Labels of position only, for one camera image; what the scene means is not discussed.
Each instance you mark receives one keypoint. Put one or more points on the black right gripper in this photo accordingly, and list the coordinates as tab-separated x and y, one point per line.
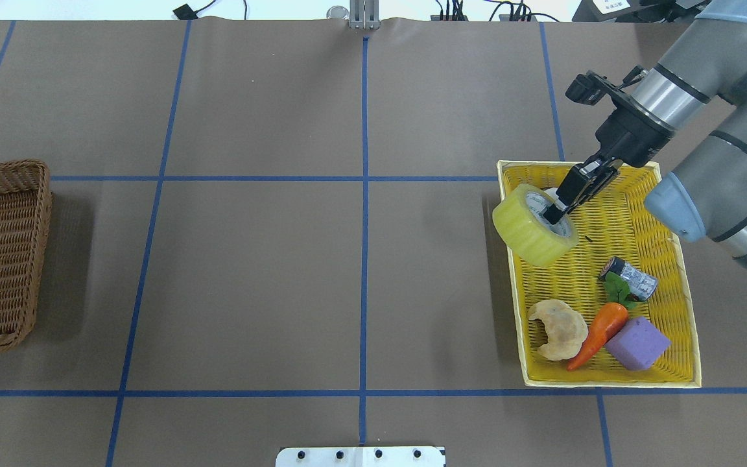
628	137

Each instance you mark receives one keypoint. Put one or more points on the yellow clear tape roll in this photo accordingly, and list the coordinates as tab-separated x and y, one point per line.
520	223

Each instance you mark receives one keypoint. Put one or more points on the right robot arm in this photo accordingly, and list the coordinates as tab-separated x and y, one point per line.
705	195

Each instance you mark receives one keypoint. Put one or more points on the yellow woven plastic basket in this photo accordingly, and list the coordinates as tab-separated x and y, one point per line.
614	223

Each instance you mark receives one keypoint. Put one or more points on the silver black battery can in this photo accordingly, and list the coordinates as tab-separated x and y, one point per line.
641	285

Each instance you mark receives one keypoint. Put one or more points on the toy carrot with leaves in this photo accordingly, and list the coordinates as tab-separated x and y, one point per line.
609	320

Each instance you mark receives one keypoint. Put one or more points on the toy croissant bread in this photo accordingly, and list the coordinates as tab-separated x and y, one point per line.
565	328

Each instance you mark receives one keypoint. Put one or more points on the purple foam cube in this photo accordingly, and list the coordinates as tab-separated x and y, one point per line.
638	345

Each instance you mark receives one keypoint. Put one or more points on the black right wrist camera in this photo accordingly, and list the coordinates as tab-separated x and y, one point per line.
591	87

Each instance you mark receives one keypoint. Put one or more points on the aluminium frame post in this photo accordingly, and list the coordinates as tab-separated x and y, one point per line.
364	14

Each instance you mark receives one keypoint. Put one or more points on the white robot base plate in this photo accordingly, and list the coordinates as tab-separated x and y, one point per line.
362	456

